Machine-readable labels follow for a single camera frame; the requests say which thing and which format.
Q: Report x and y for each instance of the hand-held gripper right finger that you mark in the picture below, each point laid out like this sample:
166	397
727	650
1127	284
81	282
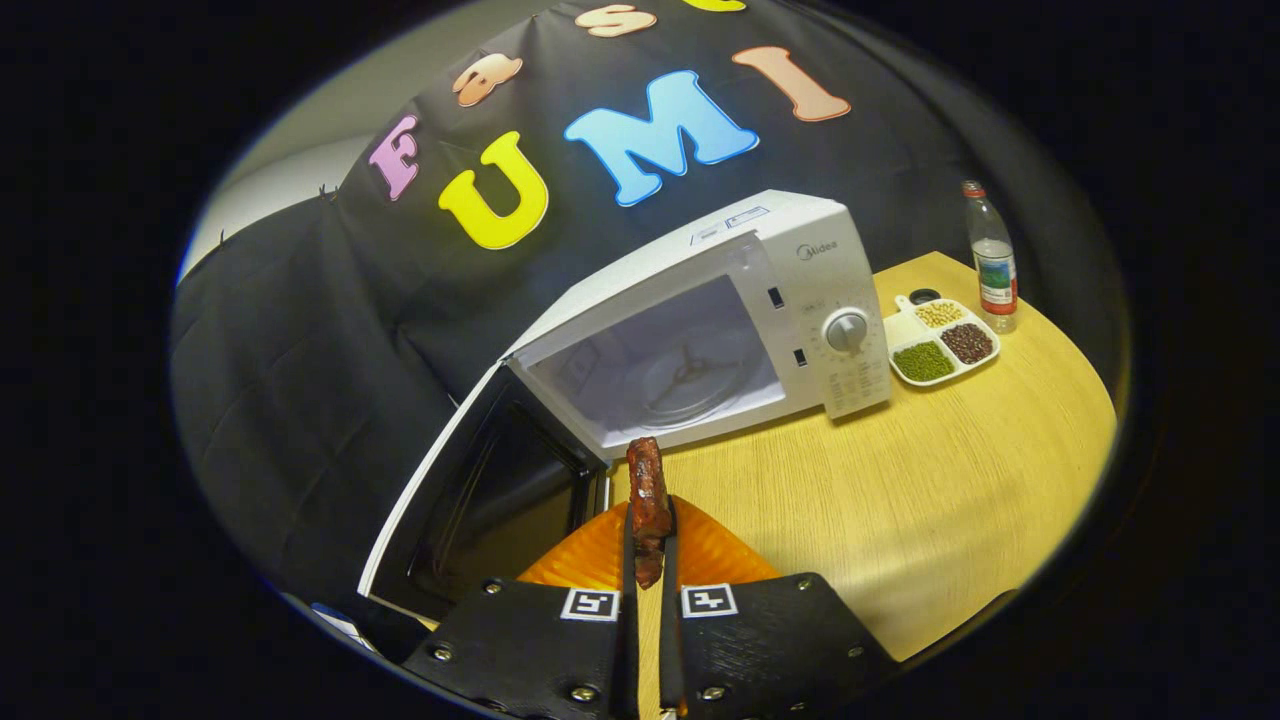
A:
672	640

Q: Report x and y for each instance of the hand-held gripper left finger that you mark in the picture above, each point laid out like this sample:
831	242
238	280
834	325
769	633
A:
628	640

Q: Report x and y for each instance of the red meat slice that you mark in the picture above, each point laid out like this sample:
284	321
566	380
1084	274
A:
648	490

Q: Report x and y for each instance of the white toaster oven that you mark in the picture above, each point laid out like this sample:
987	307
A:
830	270

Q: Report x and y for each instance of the white divided bean dish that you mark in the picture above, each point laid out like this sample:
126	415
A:
905	330

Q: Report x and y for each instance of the small black cap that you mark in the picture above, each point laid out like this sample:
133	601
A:
924	296

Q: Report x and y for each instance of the clear bottle with red cap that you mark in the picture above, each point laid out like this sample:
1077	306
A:
995	275

